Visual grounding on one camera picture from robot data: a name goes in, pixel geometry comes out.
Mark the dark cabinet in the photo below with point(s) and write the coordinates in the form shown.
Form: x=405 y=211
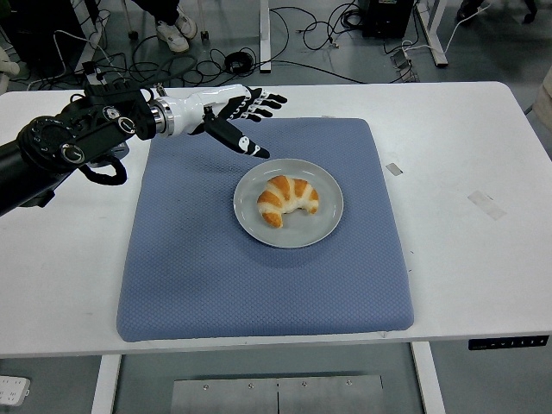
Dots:
x=39 y=39

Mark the person's leg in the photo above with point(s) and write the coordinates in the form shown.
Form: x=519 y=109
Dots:
x=159 y=8

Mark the white table leg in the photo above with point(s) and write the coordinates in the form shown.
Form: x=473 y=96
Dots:
x=429 y=379
x=105 y=384

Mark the person's foot dark shoe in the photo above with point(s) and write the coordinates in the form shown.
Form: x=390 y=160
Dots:
x=470 y=8

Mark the chair leg with caster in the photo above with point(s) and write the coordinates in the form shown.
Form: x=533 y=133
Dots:
x=132 y=35

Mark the croissant bread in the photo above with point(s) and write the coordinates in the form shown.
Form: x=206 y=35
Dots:
x=284 y=192

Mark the white power strip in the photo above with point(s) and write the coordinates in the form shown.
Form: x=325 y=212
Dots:
x=13 y=390

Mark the table height control panel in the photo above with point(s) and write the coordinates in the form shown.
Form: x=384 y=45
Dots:
x=509 y=342

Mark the grey round plate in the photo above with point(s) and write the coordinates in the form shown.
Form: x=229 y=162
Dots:
x=302 y=235

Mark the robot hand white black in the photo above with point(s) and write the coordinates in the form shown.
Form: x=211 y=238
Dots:
x=202 y=105

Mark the small clear tape piece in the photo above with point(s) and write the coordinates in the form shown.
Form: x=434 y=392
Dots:
x=393 y=168

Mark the beige rounded object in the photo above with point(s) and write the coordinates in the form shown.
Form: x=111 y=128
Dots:
x=8 y=67

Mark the grey metal plate with screws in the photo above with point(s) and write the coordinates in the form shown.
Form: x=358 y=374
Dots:
x=276 y=397

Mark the blue quilted mat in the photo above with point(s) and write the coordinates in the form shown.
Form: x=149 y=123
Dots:
x=259 y=293

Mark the white desk leg with foot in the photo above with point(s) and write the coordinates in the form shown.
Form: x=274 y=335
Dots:
x=435 y=39

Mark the person's foot white shoe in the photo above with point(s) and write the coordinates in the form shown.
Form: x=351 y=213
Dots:
x=186 y=23
x=172 y=38

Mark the large clear tape piece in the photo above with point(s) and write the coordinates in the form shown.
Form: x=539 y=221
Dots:
x=486 y=204

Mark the grey metal floor bracket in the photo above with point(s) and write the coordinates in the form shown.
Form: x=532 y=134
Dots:
x=401 y=60

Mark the white desk leg straight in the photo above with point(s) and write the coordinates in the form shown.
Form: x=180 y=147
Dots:
x=264 y=34

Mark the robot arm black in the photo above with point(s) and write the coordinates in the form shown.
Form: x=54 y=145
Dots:
x=86 y=125

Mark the black equipment box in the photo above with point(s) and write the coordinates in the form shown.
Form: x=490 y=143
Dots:
x=386 y=17

